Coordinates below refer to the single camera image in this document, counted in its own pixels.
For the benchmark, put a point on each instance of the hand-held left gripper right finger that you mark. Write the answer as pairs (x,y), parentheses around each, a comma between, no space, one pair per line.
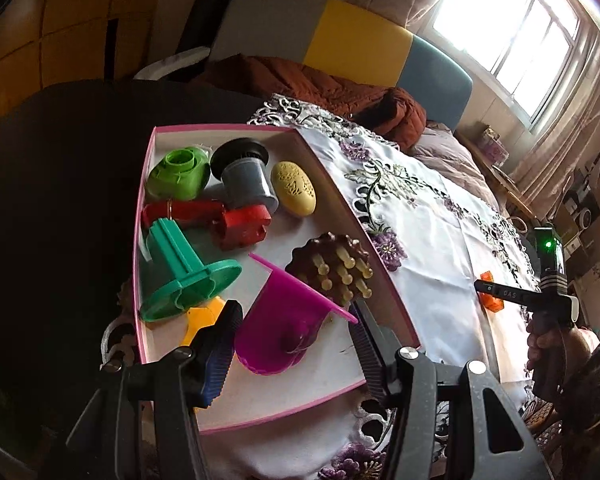
(367,355)

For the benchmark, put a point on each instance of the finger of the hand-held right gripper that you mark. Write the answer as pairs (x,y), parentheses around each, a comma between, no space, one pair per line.
(500,291)

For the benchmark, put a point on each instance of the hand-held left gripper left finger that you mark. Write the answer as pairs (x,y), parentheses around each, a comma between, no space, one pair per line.
(220,355)

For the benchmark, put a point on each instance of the orange plastic piece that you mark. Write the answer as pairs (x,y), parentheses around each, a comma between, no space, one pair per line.
(492,306)

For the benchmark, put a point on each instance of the yellow curved plastic piece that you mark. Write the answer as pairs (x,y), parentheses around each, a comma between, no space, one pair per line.
(202,317)

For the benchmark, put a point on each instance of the pink cardboard box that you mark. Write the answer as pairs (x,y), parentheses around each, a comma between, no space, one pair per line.
(310,385)

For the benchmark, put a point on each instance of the magenta plastic cup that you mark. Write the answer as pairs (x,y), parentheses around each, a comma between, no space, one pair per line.
(280,320)

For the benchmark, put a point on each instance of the green flanged plastic tube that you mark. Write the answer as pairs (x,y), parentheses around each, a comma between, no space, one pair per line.
(180,270)

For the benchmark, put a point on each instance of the brown studded massage disc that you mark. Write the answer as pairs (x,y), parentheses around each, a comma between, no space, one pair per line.
(320,255)

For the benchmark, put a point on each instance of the dark red plastic block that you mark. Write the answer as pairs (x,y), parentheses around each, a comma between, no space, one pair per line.
(240,227)

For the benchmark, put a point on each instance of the red plastic tube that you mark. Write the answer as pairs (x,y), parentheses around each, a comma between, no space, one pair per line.
(180,212)

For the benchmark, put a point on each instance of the grey black plastic cylinder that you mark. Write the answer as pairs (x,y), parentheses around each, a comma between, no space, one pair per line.
(245,180)

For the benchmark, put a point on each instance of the light green round plastic part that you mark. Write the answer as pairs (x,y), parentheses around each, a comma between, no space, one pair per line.
(177,175)

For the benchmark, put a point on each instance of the person's right hand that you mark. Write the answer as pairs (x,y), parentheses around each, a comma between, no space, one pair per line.
(572,345)

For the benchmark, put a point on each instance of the black silver radio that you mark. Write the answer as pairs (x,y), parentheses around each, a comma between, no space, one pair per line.
(582,210)

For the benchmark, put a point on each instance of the wooden bedside table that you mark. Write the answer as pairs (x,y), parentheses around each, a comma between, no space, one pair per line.
(510,195)

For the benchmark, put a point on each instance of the embroidered floral tablecloth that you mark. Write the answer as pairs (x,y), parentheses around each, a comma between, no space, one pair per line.
(430,240)

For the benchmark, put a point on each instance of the wicker chair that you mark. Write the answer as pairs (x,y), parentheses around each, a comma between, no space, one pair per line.
(540,415)

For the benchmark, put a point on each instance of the pale pink quilt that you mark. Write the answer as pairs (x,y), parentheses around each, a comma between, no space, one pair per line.
(455,165)

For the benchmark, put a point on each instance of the small pink patterned box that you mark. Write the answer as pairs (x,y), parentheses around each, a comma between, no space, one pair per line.
(492,145)

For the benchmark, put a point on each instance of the sheer side curtain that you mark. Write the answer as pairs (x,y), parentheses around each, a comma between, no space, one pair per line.
(580,135)

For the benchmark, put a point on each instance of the window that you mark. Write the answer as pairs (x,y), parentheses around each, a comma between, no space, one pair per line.
(505,35)

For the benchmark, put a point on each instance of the rust orange blanket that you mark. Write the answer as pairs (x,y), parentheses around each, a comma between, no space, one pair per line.
(330,90)

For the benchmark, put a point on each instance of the grey yellow blue headboard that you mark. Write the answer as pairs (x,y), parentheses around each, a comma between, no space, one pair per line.
(355,35)

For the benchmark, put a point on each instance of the white cloth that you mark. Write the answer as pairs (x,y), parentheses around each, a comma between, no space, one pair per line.
(175,62)

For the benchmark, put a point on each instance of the black rolled mat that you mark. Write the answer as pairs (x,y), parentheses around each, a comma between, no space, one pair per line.
(205,10)

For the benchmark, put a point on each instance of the wooden wardrobe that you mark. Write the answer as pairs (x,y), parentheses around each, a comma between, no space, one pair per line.
(55,35)

